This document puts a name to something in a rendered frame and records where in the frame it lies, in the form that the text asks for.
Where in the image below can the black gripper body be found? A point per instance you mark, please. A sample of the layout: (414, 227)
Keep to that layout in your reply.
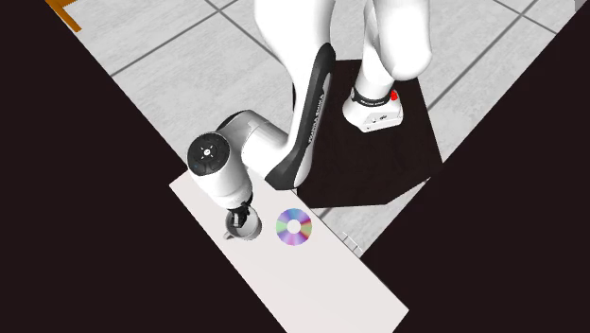
(240, 214)

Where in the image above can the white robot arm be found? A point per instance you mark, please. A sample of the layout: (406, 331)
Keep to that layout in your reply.
(276, 27)

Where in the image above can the grey mug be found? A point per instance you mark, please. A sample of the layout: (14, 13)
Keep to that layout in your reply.
(252, 229)

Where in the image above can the rainbow compact disc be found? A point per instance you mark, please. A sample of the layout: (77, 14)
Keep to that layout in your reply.
(304, 233)

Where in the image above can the white desk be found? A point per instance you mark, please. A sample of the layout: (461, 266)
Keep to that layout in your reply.
(318, 286)

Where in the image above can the black robot stand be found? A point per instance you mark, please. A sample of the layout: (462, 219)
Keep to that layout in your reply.
(368, 166)

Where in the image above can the orange wooden furniture piece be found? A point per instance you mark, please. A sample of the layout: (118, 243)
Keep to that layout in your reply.
(64, 11)

